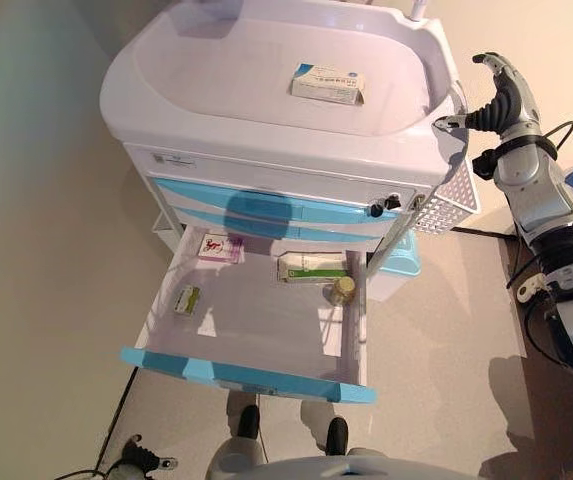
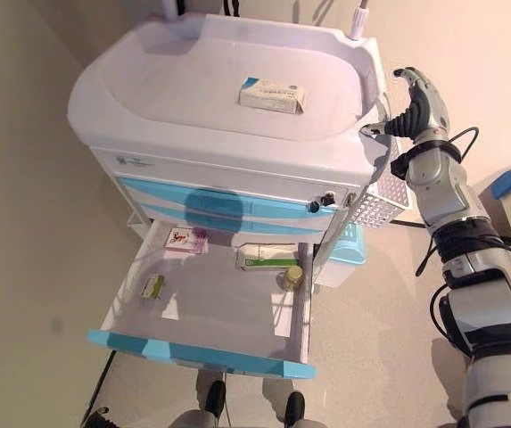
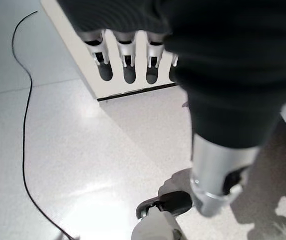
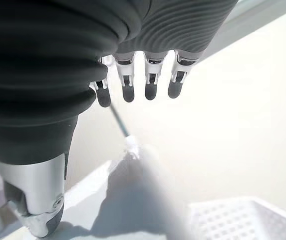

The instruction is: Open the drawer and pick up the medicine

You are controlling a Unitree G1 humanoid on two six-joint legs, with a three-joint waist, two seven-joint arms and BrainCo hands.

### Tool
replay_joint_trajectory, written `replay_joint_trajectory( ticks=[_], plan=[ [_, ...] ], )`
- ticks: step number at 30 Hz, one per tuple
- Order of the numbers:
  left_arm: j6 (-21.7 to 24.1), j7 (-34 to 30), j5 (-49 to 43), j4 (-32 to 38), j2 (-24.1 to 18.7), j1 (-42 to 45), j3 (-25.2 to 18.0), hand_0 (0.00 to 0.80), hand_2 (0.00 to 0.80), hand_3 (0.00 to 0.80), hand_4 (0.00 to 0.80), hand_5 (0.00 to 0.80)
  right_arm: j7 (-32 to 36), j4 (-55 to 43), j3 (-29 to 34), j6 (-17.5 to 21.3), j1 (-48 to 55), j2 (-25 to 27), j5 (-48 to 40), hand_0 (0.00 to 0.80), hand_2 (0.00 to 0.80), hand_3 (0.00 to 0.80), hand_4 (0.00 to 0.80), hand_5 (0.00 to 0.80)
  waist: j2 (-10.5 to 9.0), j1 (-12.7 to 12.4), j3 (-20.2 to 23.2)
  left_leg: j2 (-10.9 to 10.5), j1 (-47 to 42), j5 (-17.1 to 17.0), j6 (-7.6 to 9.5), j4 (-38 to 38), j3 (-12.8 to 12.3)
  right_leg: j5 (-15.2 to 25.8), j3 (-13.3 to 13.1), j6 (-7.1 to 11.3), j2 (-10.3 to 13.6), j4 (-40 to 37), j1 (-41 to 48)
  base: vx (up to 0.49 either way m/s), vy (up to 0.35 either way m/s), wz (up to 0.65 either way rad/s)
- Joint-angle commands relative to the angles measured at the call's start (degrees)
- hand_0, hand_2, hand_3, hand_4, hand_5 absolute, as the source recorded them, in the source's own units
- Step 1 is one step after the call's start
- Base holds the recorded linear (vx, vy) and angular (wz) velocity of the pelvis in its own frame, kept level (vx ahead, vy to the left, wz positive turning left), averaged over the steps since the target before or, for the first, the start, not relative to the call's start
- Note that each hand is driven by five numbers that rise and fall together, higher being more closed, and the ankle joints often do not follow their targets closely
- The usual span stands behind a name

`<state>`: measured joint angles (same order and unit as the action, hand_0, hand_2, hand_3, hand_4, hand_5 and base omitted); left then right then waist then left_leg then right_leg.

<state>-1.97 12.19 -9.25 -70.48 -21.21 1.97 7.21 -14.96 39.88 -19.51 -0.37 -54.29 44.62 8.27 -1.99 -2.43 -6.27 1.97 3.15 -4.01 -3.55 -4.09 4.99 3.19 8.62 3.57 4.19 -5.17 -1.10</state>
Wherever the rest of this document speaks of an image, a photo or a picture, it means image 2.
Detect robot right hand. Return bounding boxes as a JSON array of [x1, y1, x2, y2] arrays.
[[359, 66, 452, 144]]

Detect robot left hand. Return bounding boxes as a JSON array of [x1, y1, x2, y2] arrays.
[[83, 405, 113, 428]]

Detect white blue medicine box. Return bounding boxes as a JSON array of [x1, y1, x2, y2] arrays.
[[237, 76, 308, 115]]

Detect large blue-fronted cart drawer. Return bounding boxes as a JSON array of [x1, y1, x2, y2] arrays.
[[87, 218, 317, 380]]

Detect small green medicine box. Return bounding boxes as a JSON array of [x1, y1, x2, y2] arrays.
[[139, 274, 167, 300]]

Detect pink white medicine box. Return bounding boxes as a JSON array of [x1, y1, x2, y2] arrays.
[[165, 226, 210, 255]]

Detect yellow medicine bottle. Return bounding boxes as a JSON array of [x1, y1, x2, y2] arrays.
[[276, 266, 304, 292]]

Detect slim blue-fronted cart drawer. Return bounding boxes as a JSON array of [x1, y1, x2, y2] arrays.
[[141, 202, 327, 235], [111, 175, 327, 219]]

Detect white perforated basket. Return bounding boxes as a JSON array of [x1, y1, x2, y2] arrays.
[[350, 133, 412, 231]]

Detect blue bed corner bumper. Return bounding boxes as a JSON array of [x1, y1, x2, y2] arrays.
[[490, 170, 511, 201]]

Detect metal IV pole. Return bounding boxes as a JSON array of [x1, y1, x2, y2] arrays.
[[348, 0, 372, 42]]

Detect black keys in lock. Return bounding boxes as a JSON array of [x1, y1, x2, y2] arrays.
[[308, 191, 336, 214]]

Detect white bin with blue lid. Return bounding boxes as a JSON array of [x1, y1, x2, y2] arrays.
[[317, 222, 368, 289]]

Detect white blue medical cart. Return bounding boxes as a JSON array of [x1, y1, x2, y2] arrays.
[[66, 12, 388, 380]]

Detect long green white box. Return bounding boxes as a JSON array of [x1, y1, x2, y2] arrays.
[[235, 243, 301, 272]]

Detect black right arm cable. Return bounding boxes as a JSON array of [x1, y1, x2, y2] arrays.
[[415, 126, 511, 349]]

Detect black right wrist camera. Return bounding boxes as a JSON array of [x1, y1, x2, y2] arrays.
[[390, 151, 412, 179]]

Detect cream hospital bed frame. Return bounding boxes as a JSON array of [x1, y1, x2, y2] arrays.
[[477, 151, 511, 251]]

